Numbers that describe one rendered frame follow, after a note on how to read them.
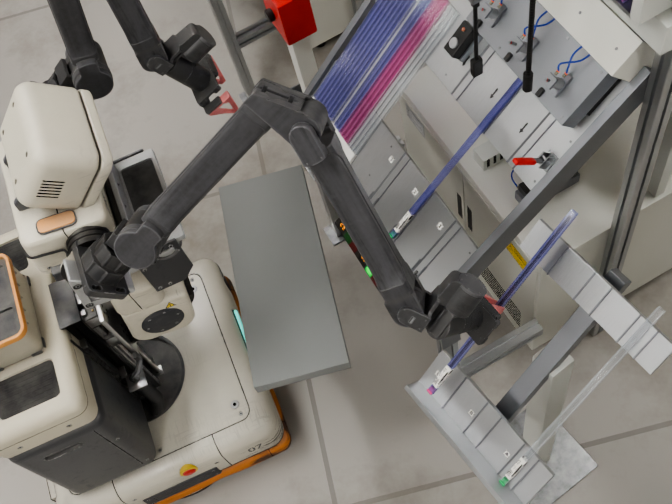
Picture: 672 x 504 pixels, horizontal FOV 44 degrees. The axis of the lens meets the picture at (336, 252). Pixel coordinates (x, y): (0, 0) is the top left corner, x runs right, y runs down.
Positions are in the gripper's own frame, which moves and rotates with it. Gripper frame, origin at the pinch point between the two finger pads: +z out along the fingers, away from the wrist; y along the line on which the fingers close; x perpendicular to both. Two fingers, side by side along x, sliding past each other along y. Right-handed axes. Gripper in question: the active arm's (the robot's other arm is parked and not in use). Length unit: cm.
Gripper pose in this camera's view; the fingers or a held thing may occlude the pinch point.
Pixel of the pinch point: (497, 307)
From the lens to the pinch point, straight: 167.0
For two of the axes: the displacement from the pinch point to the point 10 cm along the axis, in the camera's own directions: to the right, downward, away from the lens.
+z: 6.9, -1.0, 7.1
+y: -5.7, -6.8, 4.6
